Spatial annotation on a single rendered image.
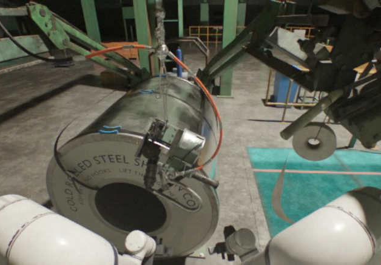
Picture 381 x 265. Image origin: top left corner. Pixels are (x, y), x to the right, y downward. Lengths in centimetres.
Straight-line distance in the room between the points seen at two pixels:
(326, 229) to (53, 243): 47
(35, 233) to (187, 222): 114
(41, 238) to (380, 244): 59
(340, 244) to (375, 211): 12
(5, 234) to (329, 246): 56
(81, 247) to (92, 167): 95
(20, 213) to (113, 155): 79
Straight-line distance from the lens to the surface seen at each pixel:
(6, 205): 55
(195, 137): 91
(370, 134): 104
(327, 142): 94
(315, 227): 46
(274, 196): 110
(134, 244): 98
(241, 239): 98
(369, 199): 55
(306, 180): 319
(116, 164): 127
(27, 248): 46
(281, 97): 531
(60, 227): 46
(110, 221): 172
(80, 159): 136
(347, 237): 46
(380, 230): 52
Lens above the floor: 189
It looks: 29 degrees down
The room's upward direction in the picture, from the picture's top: 1 degrees counter-clockwise
